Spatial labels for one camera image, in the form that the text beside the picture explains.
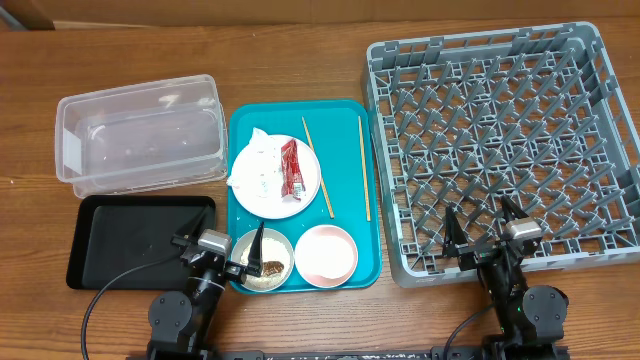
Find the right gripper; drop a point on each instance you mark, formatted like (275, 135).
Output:
(455, 243)

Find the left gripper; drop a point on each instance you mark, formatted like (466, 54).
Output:
(237, 271)

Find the grey bowl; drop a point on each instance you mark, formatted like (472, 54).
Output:
(241, 250)

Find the white rice pile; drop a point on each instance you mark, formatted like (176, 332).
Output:
(272, 249)

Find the brown food piece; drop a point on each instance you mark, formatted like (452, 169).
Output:
(272, 268)

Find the large white round plate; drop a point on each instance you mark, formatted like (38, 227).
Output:
(278, 207)

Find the white napkin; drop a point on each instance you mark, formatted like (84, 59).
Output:
(257, 168)

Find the red snack wrapper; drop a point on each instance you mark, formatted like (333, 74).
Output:
(293, 183)

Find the pink bowl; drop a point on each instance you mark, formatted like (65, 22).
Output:
(326, 256)

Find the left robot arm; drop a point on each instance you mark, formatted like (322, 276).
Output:
(180, 320)

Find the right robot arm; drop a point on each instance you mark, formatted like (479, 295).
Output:
(531, 318)

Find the clear plastic waste bin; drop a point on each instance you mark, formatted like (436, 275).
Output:
(142, 137)

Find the grey plastic dish rack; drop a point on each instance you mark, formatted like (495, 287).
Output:
(535, 114)

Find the black plastic tray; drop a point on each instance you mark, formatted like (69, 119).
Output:
(115, 233)

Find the left wooden chopstick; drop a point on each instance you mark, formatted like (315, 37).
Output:
(322, 183)

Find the wooden chopstick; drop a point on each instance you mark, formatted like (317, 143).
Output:
(322, 183)
(364, 170)

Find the teal plastic serving tray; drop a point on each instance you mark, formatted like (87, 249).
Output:
(333, 125)

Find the right wooden chopstick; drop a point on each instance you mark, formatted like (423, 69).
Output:
(364, 170)

